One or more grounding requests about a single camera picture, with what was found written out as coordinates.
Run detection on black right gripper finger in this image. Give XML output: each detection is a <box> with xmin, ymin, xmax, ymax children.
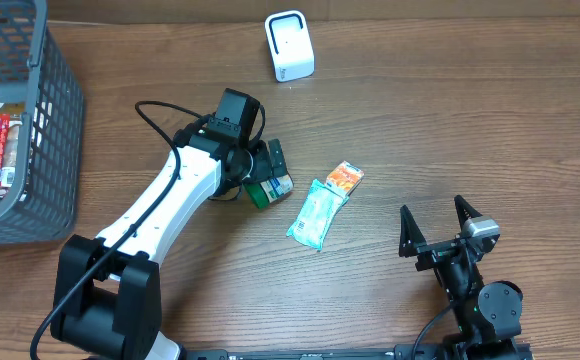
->
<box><xmin>399</xmin><ymin>205</ymin><xmax>427</xmax><ymax>257</ymax></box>
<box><xmin>454</xmin><ymin>195</ymin><xmax>482</xmax><ymax>228</ymax></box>

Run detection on green lid jar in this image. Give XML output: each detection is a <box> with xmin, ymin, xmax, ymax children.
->
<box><xmin>244</xmin><ymin>174</ymin><xmax>294</xmax><ymax>209</ymax></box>

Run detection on teal snack packet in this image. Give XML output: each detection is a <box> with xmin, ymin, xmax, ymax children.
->
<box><xmin>286</xmin><ymin>179</ymin><xmax>349</xmax><ymax>251</ymax></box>

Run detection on orange small carton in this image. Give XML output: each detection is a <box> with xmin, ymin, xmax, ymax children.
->
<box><xmin>325</xmin><ymin>161</ymin><xmax>365</xmax><ymax>196</ymax></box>

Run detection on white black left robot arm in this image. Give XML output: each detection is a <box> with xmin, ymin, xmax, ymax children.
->
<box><xmin>30</xmin><ymin>88</ymin><xmax>287</xmax><ymax>359</ymax></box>

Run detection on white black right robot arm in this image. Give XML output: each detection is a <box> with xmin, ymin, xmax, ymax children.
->
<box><xmin>395</xmin><ymin>195</ymin><xmax>533</xmax><ymax>360</ymax></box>

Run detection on white barcode scanner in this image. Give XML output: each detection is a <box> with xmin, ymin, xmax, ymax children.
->
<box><xmin>264</xmin><ymin>10</ymin><xmax>315</xmax><ymax>82</ymax></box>

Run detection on grey plastic mesh basket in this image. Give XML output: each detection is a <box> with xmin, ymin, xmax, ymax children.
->
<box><xmin>0</xmin><ymin>0</ymin><xmax>86</xmax><ymax>245</ymax></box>

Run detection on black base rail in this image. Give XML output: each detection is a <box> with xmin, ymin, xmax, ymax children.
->
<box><xmin>181</xmin><ymin>344</ymin><xmax>534</xmax><ymax>360</ymax></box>

